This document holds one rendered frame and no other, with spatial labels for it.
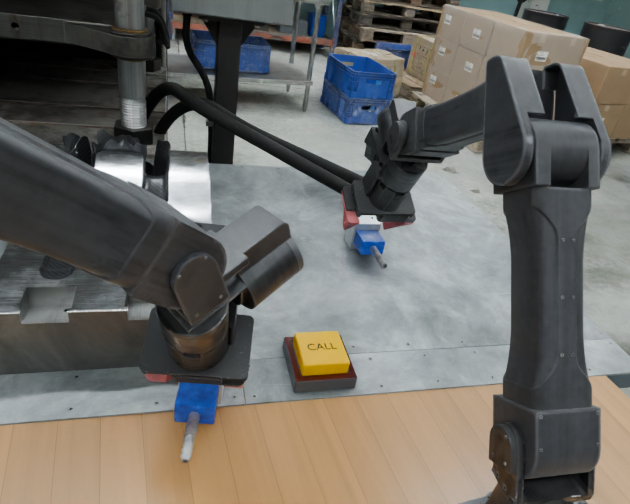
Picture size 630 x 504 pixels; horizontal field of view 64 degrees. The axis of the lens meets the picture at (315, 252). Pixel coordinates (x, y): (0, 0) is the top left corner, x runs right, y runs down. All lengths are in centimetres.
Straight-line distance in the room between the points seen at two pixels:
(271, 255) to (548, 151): 25
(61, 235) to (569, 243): 40
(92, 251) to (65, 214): 3
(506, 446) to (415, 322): 34
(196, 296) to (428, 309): 53
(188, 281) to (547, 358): 31
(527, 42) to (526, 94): 371
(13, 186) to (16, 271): 41
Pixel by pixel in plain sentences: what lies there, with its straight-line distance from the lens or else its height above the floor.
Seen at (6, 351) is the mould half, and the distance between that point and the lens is 67.
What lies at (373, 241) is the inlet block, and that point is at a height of 84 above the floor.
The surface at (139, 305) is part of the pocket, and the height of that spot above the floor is 86.
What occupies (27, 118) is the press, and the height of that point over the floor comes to 79.
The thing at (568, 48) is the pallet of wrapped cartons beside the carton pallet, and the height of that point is 85.
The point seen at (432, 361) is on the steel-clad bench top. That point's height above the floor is 80.
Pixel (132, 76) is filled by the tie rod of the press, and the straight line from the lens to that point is 126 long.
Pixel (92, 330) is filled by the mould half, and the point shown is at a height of 86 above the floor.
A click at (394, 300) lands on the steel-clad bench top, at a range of 83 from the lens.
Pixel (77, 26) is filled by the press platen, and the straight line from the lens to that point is 129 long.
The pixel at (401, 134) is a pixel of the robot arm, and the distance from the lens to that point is 71.
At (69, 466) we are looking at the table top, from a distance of 59.
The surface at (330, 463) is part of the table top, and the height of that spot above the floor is 80.
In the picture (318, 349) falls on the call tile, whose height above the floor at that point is 84.
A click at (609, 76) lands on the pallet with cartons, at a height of 67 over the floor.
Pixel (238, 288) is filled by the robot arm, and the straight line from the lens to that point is 41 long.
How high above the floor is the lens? 127
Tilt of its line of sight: 32 degrees down
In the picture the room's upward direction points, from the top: 10 degrees clockwise
